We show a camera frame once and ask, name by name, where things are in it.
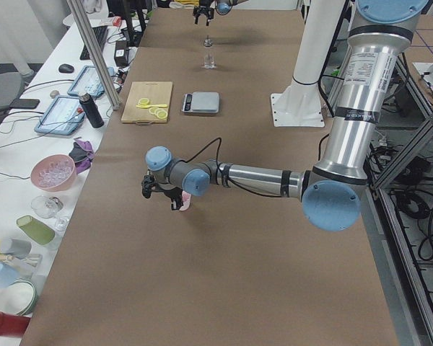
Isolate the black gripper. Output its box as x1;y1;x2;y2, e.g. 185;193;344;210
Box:
141;174;183;211
193;0;214;26

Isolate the pink plastic cup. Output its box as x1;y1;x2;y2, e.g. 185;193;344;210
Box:
179;191;192;211

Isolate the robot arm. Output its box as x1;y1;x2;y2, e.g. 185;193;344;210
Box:
193;0;242;26
141;1;430;231

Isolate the digital kitchen scale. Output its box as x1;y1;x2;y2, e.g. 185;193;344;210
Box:
181;92;220;115

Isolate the green plastic cup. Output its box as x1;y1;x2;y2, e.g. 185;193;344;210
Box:
16;215;55;246

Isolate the grey plastic cup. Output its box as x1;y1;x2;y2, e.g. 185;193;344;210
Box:
0;238;32;259

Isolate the light blue plastic cup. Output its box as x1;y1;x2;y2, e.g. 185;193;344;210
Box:
0;262;20;288

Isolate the black power adapter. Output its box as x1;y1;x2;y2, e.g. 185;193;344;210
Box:
114;40;129;67

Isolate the bamboo cutting board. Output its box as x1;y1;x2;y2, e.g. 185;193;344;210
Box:
121;81;173;124

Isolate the yellow plastic knife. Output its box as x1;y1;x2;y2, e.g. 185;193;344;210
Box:
136;104;168;109

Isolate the black keyboard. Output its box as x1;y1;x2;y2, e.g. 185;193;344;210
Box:
79;25;110;61

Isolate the purple grey cloth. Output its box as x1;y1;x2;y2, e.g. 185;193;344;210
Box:
69;139;95;174

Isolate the lemon slice under knife tip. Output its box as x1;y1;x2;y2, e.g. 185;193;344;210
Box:
136;97;150;107

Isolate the black thermos bottle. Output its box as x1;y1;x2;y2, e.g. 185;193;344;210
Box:
79;92;104;128

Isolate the pink bowl with ice cubes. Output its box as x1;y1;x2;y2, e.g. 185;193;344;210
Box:
30;154;76;192

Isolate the clear wine glass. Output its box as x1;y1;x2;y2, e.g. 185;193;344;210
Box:
30;195;69;232

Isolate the far blue tablet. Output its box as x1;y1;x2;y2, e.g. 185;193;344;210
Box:
67;65;104;99

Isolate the blue tablet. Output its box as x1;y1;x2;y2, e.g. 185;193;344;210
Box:
67;65;104;99
34;95;84;136

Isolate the near blue tablet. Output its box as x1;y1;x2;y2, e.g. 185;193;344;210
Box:
34;95;84;136

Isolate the black computer mouse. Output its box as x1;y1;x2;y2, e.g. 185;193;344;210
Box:
58;63;74;74

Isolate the white green rimmed bowl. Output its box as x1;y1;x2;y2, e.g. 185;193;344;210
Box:
0;280;38;316

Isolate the black smartphone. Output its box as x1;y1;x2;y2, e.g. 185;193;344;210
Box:
10;99;40;110

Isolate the red cylinder container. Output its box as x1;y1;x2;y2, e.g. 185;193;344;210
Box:
0;311;31;337

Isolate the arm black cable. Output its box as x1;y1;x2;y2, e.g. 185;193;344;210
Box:
185;136;286;198

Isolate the aluminium frame post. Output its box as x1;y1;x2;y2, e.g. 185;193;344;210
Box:
66;0;121;110

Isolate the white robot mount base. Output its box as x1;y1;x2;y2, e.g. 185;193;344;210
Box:
271;0;348;128

